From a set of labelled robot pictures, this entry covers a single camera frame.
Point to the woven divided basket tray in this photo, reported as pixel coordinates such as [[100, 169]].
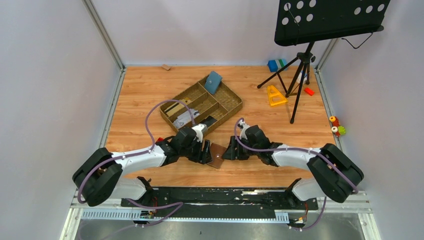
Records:
[[222, 105]]

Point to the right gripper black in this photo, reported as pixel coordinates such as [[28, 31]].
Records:
[[236, 151]]

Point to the blue green white blocks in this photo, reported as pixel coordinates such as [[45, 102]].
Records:
[[276, 64]]

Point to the blue leather card holder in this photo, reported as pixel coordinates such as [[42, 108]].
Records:
[[212, 82]]

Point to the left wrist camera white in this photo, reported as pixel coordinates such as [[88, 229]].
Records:
[[200, 130]]

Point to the brown leather card holder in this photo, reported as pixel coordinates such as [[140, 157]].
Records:
[[216, 152]]

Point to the black card in basket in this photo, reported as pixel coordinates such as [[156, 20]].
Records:
[[208, 124]]

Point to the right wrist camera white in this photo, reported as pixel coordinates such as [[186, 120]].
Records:
[[243, 126]]

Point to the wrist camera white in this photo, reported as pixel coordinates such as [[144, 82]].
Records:
[[243, 126], [200, 130]]

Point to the black music stand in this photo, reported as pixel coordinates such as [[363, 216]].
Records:
[[310, 21]]

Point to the small red block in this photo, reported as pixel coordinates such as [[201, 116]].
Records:
[[309, 91]]

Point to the orange green toy pieces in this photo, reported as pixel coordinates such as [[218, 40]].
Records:
[[336, 128]]

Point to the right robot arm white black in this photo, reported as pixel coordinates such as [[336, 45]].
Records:
[[334, 175]]

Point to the white cable duct rail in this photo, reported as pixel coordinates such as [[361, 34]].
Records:
[[191, 213]]

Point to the silver grey card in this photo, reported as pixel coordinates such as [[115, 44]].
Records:
[[185, 118]]

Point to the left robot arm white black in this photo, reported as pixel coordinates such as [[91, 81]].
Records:
[[102, 175]]

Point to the gold credit card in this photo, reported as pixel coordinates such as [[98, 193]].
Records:
[[176, 106]]

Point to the small cardboard piece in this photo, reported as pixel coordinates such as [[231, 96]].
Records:
[[166, 67]]

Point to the yellow triangular toy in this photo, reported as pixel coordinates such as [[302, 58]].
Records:
[[275, 97]]

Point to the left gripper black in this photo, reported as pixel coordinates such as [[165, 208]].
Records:
[[201, 151]]

